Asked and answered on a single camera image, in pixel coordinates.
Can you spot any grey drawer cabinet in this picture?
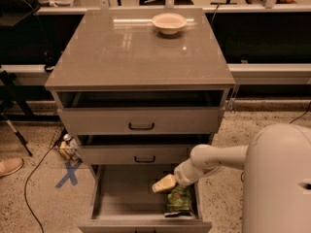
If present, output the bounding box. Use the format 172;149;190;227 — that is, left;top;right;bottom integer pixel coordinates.
44;7;236;233

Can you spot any black tripod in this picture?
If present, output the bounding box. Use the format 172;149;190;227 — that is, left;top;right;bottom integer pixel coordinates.
0;71;33;156

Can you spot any green jalapeno chip bag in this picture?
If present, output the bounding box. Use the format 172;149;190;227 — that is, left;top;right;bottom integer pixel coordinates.
164;184;192;217

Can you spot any grey top drawer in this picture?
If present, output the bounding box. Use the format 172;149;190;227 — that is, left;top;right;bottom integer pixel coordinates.
58;106;225;135

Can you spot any white bowl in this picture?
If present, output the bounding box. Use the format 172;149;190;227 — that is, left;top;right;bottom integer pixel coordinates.
152;13;187;35

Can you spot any tan shoe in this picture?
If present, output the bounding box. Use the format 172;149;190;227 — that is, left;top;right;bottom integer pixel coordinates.
0;157;23;177

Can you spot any grey bottom drawer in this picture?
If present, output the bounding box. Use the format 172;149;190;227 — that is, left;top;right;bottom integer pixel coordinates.
78;164;211;233

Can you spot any black cable left floor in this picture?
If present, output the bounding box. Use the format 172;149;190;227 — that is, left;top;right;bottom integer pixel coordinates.
22;136;62;233

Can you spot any black chair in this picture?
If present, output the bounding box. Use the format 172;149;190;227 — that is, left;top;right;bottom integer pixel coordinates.
0;0;40;29

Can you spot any grey drawer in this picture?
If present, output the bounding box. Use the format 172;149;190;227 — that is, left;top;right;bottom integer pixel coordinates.
78;134;211;164
78;164;211;233
58;106;225;135

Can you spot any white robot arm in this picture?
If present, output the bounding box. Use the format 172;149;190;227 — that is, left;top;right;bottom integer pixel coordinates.
153;124;311;233

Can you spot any grey middle drawer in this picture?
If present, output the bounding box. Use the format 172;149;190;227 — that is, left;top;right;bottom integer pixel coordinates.
78;134;211;164

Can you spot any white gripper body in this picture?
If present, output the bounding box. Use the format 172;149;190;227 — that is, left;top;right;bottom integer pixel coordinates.
173;159;220;186

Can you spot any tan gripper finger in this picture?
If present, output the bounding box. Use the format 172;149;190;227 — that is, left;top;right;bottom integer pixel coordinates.
152;174;176;193

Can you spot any black cable floor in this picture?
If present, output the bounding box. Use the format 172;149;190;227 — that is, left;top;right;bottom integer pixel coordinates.
289;100;311;125
22;136;62;233

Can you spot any black cable right floor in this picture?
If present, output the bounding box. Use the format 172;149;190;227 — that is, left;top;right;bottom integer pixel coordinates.
289;100;311;125

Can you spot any blue tape cross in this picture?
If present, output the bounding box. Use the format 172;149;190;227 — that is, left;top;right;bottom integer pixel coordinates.
55;160;82;189

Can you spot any wire basket with bottles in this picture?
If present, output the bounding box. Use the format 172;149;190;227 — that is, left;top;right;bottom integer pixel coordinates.
50;126;81;161

